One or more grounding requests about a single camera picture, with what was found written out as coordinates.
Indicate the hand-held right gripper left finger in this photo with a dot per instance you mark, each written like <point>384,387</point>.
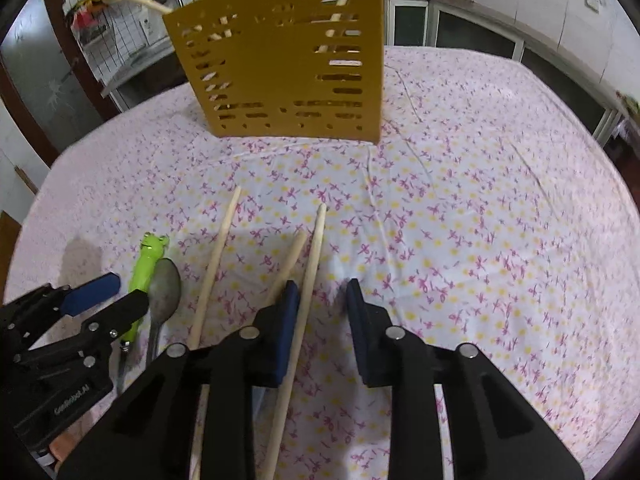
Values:
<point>286,335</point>

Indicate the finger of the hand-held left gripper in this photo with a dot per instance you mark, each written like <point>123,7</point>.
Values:
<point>92,292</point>
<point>117,317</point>

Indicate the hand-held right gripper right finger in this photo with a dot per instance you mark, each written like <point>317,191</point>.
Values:
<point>361,335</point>

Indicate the metal spoon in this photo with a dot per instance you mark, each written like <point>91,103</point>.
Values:
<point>166,287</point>

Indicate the yellow slotted utensil holder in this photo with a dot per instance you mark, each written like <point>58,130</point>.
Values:
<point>280,60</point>

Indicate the floral tablecloth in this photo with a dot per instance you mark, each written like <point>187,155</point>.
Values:
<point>450,235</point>

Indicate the brown frosted glass door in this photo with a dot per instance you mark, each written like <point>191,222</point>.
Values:
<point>45,90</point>

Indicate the steel sink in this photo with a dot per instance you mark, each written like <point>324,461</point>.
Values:
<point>132,72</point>

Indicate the kitchen counter cabinet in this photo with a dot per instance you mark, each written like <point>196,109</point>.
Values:
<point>475,35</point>

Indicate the trash bin with bag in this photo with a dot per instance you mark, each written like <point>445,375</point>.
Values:
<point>625,137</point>

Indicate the white wall socket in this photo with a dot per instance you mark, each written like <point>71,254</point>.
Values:
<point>592,0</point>

